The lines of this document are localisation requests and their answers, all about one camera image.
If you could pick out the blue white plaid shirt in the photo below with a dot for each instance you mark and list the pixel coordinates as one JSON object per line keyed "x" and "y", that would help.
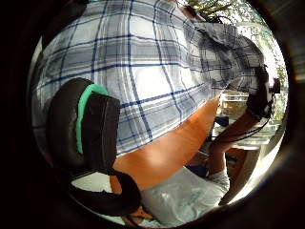
{"x": 143, "y": 79}

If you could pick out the dark blue box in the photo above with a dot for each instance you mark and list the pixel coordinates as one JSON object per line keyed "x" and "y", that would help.
{"x": 222, "y": 120}

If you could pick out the green leafy tree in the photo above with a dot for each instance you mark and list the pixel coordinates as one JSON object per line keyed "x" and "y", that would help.
{"x": 213, "y": 9}

